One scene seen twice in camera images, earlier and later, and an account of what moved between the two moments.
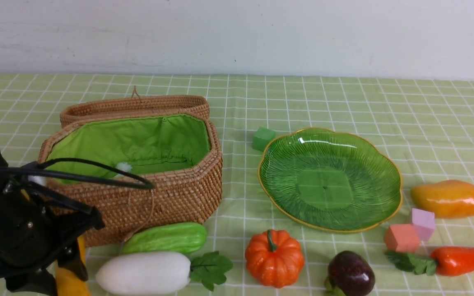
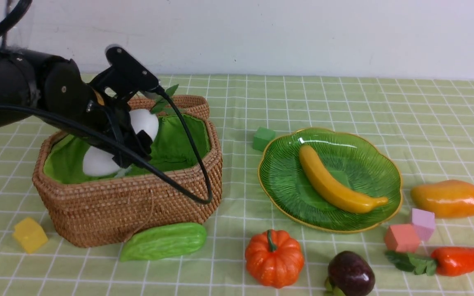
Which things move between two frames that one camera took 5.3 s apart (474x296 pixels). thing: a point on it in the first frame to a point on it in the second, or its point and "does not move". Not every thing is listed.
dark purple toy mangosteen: (351, 274) does not move
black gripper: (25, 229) to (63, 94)
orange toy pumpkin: (274, 258) does not move
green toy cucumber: (173, 238) does not move
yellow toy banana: (69, 284) to (341, 197)
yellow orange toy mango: (450, 199) does not move
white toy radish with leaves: (150, 273) to (99, 162)
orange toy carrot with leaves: (447, 261) does not move
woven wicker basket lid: (137, 104) does not move
